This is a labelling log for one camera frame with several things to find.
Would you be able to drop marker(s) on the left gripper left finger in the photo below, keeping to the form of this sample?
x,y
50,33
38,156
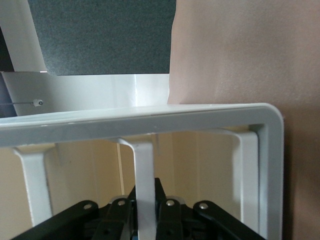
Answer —
x,y
105,220

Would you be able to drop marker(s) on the brown table mat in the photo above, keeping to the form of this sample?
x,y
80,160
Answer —
x,y
250,50

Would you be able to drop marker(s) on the white drawer cabinet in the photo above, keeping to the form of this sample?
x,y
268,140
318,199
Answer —
x,y
150,120

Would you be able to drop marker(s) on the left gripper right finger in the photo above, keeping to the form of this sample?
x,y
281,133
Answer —
x,y
175,220

